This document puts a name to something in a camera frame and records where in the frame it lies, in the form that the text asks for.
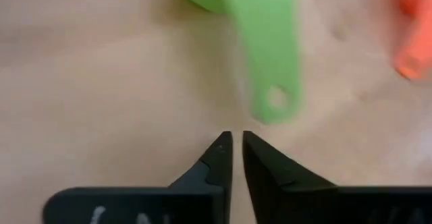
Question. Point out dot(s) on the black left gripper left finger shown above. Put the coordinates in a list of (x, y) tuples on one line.
[(152, 207)]

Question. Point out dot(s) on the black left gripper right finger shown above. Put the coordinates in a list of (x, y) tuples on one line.
[(320, 207)]

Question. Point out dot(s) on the green measuring cup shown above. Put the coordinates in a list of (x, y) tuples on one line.
[(266, 31)]

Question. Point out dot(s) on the orange measuring cup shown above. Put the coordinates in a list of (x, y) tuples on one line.
[(416, 31)]

